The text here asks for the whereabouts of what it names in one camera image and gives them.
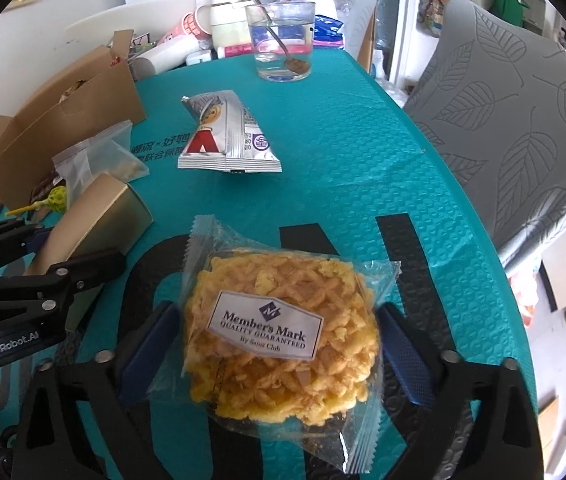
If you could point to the metal spoon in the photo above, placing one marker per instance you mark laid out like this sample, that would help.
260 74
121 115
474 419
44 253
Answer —
297 65

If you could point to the yellow green lollipop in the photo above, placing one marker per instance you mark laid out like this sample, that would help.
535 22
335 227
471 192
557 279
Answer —
58 197

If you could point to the white paper roll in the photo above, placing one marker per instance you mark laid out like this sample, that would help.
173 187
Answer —
163 57

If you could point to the small clear zip bag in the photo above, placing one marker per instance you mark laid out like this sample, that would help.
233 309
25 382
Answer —
103 155

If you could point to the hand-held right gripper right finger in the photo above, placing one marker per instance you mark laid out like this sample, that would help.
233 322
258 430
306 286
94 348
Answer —
403 355

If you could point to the grey ribbed cushion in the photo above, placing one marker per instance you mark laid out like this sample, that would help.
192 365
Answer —
360 5

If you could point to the green tote bag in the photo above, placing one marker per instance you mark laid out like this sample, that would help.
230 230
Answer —
510 5

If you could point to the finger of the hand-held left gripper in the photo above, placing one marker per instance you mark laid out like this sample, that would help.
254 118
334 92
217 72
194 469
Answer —
8 240
83 267

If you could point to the white foam board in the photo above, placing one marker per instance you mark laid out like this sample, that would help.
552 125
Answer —
128 17

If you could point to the blue printed pack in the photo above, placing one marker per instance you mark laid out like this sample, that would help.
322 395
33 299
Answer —
330 30

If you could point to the clear glass mug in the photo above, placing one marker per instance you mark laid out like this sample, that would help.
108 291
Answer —
300 35

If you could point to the pink tube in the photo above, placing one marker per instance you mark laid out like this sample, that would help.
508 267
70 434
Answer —
235 51

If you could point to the yellow crispy snack packet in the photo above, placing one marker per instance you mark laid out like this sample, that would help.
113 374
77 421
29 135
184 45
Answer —
283 360

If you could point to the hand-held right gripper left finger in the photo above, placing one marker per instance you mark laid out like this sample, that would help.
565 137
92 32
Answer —
148 340

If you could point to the white thermos jug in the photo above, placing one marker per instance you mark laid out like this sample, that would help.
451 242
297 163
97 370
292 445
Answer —
228 30

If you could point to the grey leaf-pattern chair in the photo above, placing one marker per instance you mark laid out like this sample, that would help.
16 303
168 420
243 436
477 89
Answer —
513 135

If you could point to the pink paper cup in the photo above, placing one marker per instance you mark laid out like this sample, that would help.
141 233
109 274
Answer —
190 22

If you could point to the brown cardboard box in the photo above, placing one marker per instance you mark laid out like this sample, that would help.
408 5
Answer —
63 120

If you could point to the small white charger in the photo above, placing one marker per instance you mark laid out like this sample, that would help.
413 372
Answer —
198 58

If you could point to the gold paper box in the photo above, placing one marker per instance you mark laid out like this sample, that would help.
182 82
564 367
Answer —
108 210

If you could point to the patterned hanging bag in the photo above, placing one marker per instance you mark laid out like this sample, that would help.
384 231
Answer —
434 12

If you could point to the silver snack packet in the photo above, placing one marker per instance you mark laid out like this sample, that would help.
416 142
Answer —
233 135

